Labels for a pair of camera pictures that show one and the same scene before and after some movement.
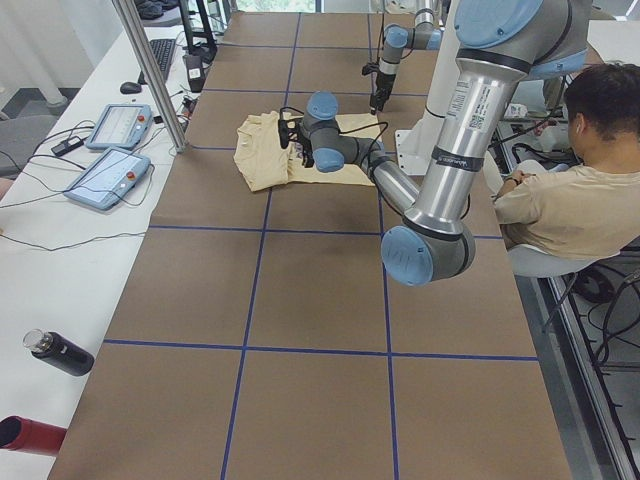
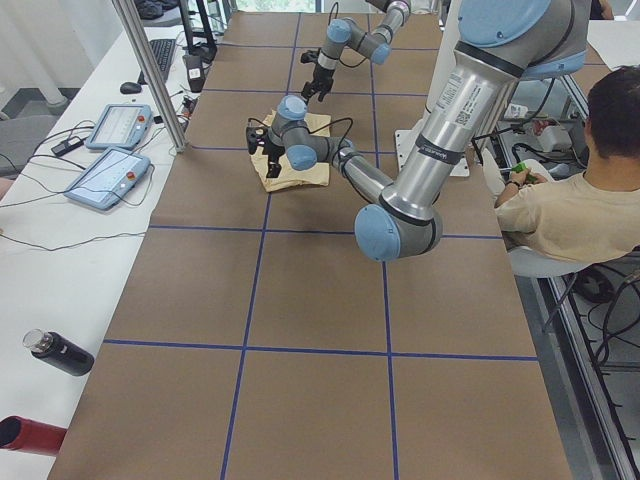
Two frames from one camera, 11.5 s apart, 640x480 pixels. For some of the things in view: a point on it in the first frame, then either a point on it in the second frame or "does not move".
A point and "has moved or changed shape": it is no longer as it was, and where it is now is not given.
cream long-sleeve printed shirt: x=274 y=149 has moved or changed shape
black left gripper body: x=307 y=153 → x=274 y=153
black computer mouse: x=130 y=88 does not move
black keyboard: x=163 y=52 does not move
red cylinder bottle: x=31 y=436 does not move
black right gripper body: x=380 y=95 → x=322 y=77
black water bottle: x=59 y=351 does not move
